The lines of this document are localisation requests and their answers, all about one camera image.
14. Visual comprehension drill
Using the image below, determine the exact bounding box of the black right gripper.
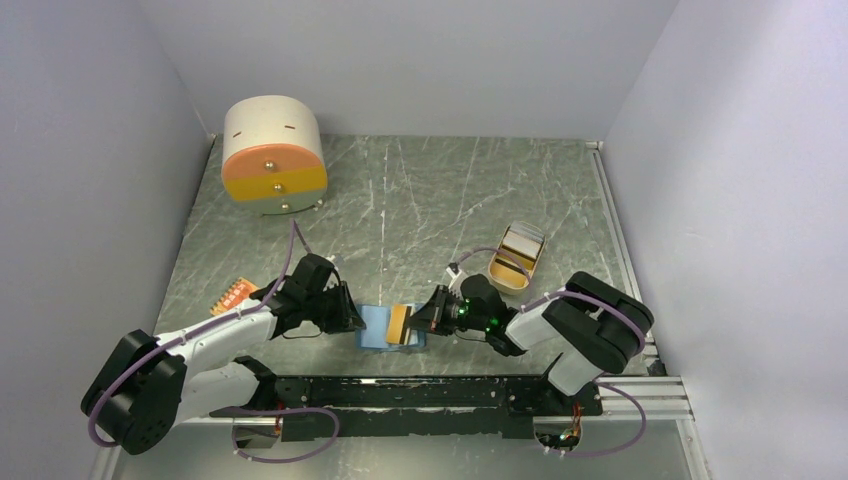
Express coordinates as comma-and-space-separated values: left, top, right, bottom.
403, 284, 489, 336

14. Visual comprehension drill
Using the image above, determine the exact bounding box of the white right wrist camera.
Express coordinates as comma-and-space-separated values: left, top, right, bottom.
446, 262, 468, 295

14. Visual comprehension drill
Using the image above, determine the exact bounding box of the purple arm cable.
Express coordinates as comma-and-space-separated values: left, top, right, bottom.
87, 219, 313, 448
453, 247, 647, 352

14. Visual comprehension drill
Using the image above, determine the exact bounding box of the beige oval card tray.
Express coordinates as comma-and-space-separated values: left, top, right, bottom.
487, 220, 547, 295

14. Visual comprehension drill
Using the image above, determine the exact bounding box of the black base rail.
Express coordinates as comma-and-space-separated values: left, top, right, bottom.
211, 375, 604, 442

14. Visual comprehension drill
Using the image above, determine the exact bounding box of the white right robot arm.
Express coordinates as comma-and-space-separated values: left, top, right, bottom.
403, 271, 655, 414

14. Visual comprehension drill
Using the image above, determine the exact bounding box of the cream drawer box orange front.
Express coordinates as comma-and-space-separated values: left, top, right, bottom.
221, 95, 328, 215

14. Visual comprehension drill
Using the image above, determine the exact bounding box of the aluminium frame rail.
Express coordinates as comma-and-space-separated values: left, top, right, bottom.
585, 141, 713, 479

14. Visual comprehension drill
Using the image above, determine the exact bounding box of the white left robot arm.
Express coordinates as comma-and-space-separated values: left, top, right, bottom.
81, 253, 366, 455

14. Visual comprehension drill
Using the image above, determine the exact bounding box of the orange patterned card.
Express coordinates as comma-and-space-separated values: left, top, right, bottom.
209, 277, 259, 316

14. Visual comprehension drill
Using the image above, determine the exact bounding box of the gold credit card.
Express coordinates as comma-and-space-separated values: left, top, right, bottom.
385, 304, 414, 346

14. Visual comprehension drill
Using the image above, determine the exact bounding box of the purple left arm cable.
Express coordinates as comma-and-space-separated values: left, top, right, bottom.
87, 219, 313, 448

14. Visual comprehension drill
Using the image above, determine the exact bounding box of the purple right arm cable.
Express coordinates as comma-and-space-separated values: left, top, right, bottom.
453, 247, 647, 352

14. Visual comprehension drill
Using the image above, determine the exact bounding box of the stack of credit cards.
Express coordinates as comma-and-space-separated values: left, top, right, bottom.
493, 220, 546, 274

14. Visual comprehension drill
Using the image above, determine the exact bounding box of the blue leather card holder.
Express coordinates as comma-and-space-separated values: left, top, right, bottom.
355, 304, 427, 352

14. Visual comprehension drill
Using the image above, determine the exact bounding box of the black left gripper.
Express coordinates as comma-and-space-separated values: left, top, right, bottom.
304, 280, 366, 334

